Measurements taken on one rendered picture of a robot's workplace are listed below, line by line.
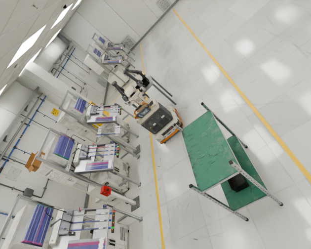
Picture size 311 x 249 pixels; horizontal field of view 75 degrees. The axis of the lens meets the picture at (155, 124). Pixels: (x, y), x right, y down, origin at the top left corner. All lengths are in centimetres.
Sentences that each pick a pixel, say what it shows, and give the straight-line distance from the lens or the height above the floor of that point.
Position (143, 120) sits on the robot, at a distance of 395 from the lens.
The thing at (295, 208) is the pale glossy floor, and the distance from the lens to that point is 271.
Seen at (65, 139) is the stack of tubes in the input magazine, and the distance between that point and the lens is 438.
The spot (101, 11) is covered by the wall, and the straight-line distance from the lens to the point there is 1083.
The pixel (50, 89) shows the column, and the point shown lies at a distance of 714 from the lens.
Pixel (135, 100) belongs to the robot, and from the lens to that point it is 409.
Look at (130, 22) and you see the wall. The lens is 1083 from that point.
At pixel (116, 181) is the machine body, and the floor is 37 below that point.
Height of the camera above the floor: 253
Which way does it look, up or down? 30 degrees down
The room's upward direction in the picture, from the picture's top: 53 degrees counter-clockwise
